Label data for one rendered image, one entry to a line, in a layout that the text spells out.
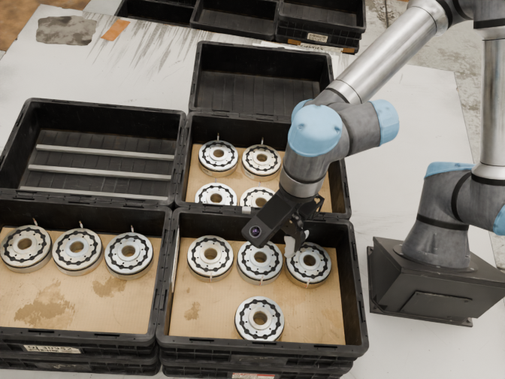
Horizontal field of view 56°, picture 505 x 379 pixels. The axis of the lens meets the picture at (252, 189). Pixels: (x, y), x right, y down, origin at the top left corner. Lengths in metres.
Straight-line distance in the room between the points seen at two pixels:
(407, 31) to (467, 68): 2.42
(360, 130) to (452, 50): 2.77
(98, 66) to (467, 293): 1.33
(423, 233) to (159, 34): 1.22
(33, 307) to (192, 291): 0.32
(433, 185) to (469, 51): 2.49
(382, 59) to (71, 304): 0.79
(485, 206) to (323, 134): 0.45
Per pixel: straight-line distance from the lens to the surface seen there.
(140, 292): 1.07
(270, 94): 1.47
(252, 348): 0.92
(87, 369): 1.14
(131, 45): 1.84
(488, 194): 1.04
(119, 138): 1.33
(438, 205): 1.13
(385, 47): 0.97
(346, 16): 2.54
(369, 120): 0.78
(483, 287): 1.17
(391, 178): 1.52
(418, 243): 1.15
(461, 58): 3.47
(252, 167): 1.22
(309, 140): 0.71
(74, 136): 1.35
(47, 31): 1.93
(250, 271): 1.06
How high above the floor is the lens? 1.79
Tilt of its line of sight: 52 degrees down
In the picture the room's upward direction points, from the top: 10 degrees clockwise
